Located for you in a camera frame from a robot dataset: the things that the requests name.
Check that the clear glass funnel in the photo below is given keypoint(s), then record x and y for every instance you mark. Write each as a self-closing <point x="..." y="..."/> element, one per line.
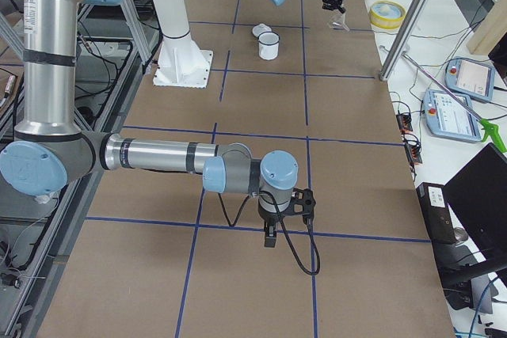
<point x="338" y="22"/>

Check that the white enamel mug lid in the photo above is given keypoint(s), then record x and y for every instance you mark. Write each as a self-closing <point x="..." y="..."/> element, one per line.
<point x="257" y="30"/>

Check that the yellow tape roll with plate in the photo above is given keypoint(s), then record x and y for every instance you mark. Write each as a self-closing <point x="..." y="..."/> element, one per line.
<point x="386" y="14"/>

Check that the white enamel mug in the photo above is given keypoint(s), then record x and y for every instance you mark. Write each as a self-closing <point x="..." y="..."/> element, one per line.
<point x="268" y="45"/>

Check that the orange black usb hub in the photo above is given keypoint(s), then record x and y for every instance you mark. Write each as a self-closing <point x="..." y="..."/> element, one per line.
<point x="413" y="152"/>
<point x="404" y="120"/>

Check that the wooden board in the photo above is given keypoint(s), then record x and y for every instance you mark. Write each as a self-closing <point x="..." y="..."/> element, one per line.
<point x="490" y="31"/>

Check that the near blue teach pendant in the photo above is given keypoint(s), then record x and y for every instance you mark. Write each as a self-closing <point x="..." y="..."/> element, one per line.
<point x="445" y="118"/>

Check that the blue teach pendant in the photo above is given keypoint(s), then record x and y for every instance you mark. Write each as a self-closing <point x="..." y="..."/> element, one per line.
<point x="470" y="77"/>
<point x="445" y="118"/>

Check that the far blue teach pendant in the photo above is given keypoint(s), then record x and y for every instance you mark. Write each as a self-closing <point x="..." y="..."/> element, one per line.
<point x="470" y="77"/>

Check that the black desktop box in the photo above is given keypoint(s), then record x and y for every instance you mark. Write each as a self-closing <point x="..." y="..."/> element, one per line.
<point x="436" y="214"/>

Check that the silver reacher grabber tool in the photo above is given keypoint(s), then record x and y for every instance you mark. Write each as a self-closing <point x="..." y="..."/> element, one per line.
<point x="491" y="130"/>

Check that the black monitor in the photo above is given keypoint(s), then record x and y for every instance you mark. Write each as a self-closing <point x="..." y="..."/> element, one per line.
<point x="477" y="196"/>

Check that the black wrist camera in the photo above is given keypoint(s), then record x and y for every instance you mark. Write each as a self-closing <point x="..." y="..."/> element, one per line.
<point x="302" y="204"/>

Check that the aluminium frame post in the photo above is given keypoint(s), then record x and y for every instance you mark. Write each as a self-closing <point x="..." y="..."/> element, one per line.
<point x="404" y="33"/>

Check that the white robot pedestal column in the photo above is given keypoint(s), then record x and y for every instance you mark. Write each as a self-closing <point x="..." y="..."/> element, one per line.
<point x="181" y="62"/>

